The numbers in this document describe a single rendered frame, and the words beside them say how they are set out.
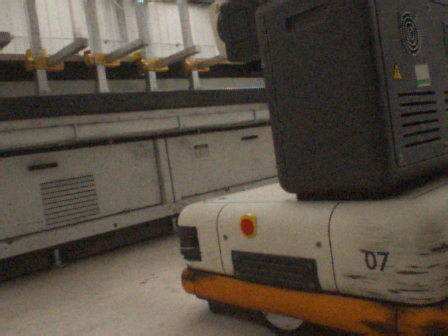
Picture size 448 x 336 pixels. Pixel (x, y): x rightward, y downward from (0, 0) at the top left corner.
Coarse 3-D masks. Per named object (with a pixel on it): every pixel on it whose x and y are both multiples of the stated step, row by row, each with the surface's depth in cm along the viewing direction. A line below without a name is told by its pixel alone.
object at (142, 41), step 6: (144, 36) 164; (132, 42) 169; (138, 42) 166; (144, 42) 164; (120, 48) 175; (126, 48) 172; (132, 48) 169; (138, 48) 169; (108, 54) 182; (114, 54) 179; (120, 54) 176; (126, 54) 176; (108, 60) 183; (114, 60) 183
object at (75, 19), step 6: (72, 0) 278; (72, 6) 278; (78, 6) 281; (72, 12) 279; (78, 12) 281; (72, 18) 280; (78, 18) 281; (72, 24) 281; (78, 24) 280; (72, 30) 281; (78, 30) 280; (78, 36) 280; (84, 48) 282; (78, 54) 280
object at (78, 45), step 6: (72, 42) 151; (78, 42) 147; (84, 42) 148; (66, 48) 154; (72, 48) 151; (78, 48) 149; (54, 54) 163; (60, 54) 159; (66, 54) 155; (72, 54) 156; (48, 60) 167; (54, 60) 163; (60, 60) 162; (48, 66) 168; (54, 66) 169
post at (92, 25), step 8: (88, 0) 181; (88, 8) 181; (88, 16) 182; (96, 16) 184; (88, 24) 183; (96, 24) 183; (88, 32) 184; (96, 32) 183; (88, 40) 184; (96, 40) 183; (96, 48) 183; (96, 72) 183; (104, 72) 185; (96, 80) 184; (104, 80) 184; (96, 88) 185
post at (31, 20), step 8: (24, 0) 165; (32, 0) 166; (24, 8) 166; (32, 8) 166; (32, 16) 166; (32, 24) 165; (32, 32) 165; (32, 40) 165; (40, 40) 167; (32, 48) 166; (40, 48) 167; (40, 72) 167; (40, 80) 166; (40, 88) 166; (48, 88) 168
